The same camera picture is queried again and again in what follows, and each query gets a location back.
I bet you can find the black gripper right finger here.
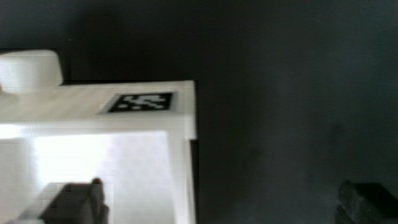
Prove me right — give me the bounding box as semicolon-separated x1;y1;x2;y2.
335;181;398;224

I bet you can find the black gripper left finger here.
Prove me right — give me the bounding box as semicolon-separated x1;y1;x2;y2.
17;177;111;224

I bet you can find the white front drawer box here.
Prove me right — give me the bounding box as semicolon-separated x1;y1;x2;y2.
0;50;198;224

